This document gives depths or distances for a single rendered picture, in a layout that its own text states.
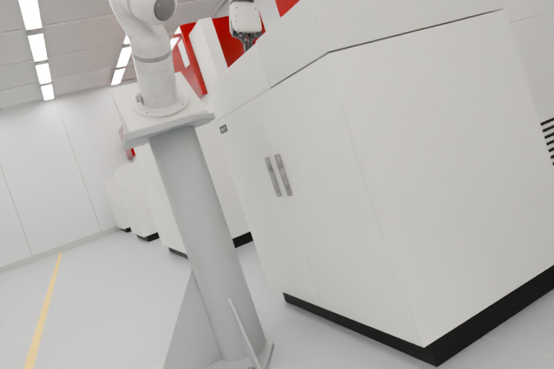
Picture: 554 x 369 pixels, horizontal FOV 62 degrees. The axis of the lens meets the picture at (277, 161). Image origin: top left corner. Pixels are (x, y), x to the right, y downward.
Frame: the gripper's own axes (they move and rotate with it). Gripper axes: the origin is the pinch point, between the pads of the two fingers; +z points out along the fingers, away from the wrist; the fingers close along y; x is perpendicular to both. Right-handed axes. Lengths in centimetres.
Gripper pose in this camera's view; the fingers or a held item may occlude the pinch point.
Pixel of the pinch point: (248, 48)
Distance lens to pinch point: 158.9
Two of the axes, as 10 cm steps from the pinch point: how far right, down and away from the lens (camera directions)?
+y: -9.1, 1.0, -4.1
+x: 4.0, -1.0, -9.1
